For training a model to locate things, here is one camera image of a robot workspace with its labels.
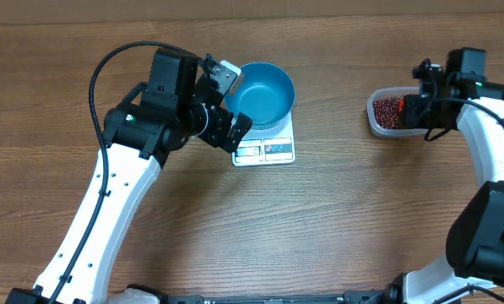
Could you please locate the white kitchen scale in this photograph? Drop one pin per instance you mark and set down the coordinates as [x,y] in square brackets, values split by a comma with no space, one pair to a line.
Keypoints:
[273,146]

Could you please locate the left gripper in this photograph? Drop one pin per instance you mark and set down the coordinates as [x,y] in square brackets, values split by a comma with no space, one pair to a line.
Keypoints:
[219,116]

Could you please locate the clear plastic container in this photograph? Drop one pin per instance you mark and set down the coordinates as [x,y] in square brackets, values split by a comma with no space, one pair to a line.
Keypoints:
[391,133]

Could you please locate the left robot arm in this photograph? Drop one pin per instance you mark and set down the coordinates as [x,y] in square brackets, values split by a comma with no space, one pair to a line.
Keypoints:
[180,100]

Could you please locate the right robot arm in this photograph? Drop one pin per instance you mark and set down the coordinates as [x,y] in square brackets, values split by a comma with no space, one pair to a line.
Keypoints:
[460,97]

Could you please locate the blue metal bowl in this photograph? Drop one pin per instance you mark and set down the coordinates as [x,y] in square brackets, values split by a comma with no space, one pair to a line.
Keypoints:
[266,95]

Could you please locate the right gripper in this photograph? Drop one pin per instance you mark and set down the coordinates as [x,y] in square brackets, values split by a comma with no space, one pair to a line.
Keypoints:
[411,111]

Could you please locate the red beans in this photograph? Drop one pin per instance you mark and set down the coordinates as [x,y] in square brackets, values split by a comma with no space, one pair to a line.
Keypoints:
[386,113]

